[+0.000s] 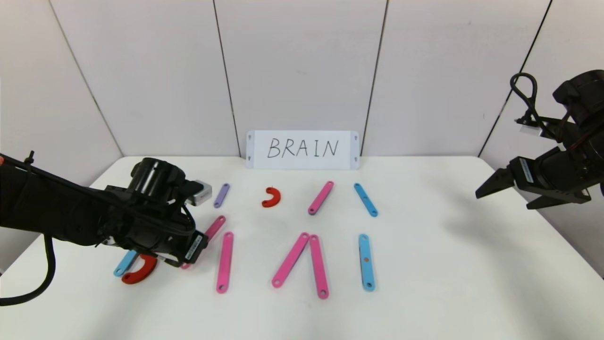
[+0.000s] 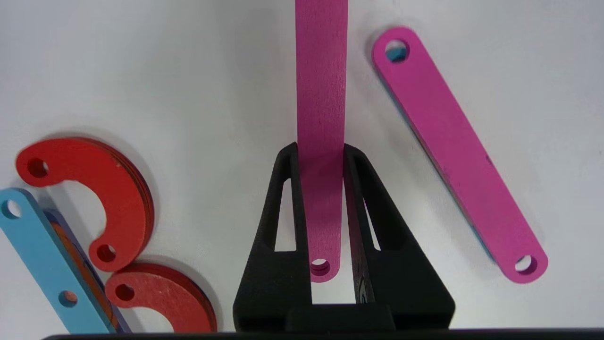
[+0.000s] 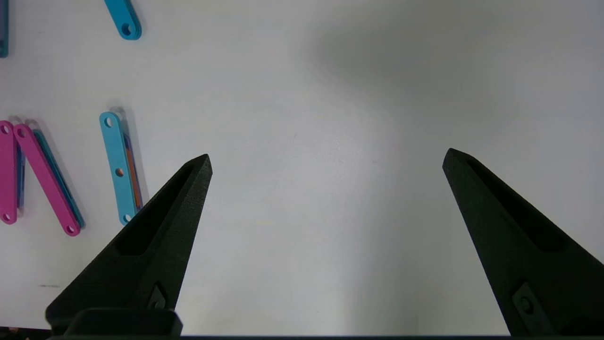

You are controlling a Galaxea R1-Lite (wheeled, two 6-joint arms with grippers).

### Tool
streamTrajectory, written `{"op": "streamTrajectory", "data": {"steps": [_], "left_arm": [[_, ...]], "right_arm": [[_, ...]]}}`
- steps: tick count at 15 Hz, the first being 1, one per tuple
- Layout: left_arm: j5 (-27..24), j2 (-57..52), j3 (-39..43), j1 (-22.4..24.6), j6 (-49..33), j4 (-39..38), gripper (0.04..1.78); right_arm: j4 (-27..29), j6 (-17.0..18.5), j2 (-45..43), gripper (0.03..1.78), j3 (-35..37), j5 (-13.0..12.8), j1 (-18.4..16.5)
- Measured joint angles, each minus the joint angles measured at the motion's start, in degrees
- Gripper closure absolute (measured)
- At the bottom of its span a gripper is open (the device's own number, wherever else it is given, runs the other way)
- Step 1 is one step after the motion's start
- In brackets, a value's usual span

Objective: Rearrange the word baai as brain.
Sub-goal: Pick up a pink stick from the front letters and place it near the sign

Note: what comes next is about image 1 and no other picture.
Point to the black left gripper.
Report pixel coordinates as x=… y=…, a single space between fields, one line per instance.
x=194 y=248

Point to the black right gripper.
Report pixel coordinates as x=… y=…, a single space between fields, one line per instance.
x=524 y=173

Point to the pink bar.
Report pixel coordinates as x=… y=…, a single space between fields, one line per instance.
x=318 y=265
x=214 y=228
x=225 y=262
x=290 y=259
x=321 y=198

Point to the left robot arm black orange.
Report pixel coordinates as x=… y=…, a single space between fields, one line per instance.
x=47 y=208

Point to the white BRAIN sign card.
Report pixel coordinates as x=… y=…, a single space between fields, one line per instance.
x=302 y=163

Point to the large red arc piece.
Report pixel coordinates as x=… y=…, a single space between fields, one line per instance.
x=144 y=272

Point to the short purple flat bar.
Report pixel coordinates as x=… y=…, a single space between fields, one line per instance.
x=221 y=196

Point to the long blue flat bar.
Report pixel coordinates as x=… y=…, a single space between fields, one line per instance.
x=123 y=265

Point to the small red arc piece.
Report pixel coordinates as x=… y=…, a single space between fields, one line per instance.
x=277 y=197

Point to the short blue flat bar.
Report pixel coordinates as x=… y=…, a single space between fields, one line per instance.
x=365 y=200

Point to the blue bar with three holes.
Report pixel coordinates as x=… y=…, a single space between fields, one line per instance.
x=366 y=271

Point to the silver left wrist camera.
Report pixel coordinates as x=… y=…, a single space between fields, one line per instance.
x=200 y=192

